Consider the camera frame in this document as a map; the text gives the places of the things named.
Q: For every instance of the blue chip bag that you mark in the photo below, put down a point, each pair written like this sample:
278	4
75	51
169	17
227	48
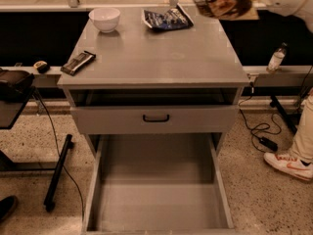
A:
174	19

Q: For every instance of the grey drawer cabinet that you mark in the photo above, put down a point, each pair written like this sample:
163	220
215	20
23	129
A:
134	58

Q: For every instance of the grey upper drawer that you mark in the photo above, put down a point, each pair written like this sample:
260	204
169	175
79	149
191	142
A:
104	112

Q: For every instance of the grey open middle drawer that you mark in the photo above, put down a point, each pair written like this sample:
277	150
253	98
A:
157	184

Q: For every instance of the black bag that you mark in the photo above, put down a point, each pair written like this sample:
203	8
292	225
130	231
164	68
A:
14	84

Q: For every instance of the clear plastic bottle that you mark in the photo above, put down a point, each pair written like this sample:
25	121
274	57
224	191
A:
277	58

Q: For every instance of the black stand leg right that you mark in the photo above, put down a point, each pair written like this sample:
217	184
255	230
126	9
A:
290	120

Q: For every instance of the black power adapter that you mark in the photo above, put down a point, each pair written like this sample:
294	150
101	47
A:
269	144

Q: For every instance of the white bowl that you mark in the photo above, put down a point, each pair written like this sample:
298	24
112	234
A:
105	19

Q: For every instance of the beige trouser leg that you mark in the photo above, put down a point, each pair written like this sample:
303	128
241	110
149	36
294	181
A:
302	145

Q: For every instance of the white orange sneaker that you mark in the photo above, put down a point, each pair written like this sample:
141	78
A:
296	165

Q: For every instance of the dark snack bar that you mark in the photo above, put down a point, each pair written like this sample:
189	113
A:
74	65

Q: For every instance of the small tape measure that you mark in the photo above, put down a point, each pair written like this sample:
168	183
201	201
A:
41	66

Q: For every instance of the black shoe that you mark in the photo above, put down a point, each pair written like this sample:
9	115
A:
7	206

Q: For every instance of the black drawer handle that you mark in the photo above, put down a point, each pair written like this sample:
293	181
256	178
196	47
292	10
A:
153	119

